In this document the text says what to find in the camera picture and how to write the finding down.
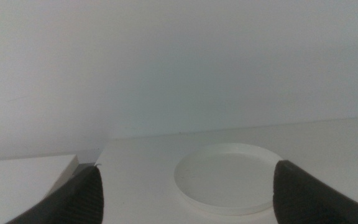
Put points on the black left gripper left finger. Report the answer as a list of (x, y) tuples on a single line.
[(79, 202)]

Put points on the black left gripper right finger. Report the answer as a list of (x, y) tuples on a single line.
[(300, 199)]

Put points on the white shallow bowl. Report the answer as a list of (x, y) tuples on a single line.
[(222, 180)]

